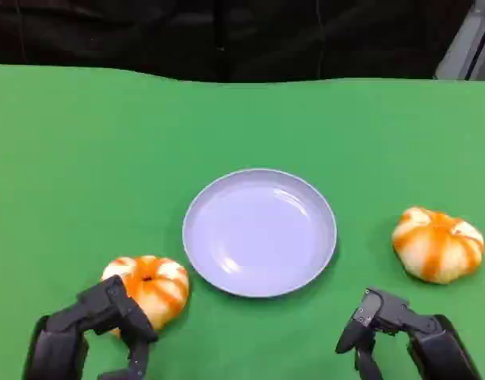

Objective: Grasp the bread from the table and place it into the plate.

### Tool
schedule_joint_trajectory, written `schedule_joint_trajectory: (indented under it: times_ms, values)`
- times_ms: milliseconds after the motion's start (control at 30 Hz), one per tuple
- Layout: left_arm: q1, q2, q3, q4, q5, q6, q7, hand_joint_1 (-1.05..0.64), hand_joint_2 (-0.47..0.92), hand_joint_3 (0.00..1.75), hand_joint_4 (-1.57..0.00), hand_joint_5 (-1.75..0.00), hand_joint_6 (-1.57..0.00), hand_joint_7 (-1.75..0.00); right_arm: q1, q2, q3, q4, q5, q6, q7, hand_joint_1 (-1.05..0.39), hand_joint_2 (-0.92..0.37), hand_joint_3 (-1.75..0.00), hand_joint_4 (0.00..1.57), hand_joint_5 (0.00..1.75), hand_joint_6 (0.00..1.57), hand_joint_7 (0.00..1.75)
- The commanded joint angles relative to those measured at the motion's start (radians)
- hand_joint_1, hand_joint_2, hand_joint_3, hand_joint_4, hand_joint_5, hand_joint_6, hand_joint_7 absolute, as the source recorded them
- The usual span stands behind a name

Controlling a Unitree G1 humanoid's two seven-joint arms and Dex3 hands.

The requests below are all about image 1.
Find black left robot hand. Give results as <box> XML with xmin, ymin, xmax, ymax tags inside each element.
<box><xmin>22</xmin><ymin>275</ymin><xmax>160</xmax><ymax>380</ymax></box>

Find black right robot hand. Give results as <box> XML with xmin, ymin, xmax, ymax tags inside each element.
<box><xmin>335</xmin><ymin>287</ymin><xmax>483</xmax><ymax>380</ymax></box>

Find orange and white bread roll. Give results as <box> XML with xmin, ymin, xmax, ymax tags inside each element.
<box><xmin>101</xmin><ymin>255</ymin><xmax>191</xmax><ymax>339</ymax></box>
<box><xmin>391</xmin><ymin>206</ymin><xmax>485</xmax><ymax>285</ymax></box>

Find green table cloth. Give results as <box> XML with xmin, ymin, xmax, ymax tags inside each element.
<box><xmin>0</xmin><ymin>63</ymin><xmax>485</xmax><ymax>380</ymax></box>

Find lilac plate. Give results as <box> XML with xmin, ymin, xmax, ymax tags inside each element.
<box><xmin>181</xmin><ymin>169</ymin><xmax>338</xmax><ymax>298</ymax></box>

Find grey metal cabinet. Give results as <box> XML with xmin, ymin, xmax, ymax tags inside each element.
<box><xmin>434</xmin><ymin>0</ymin><xmax>485</xmax><ymax>82</ymax></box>

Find black background curtain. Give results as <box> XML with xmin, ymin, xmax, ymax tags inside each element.
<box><xmin>0</xmin><ymin>0</ymin><xmax>475</xmax><ymax>84</ymax></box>

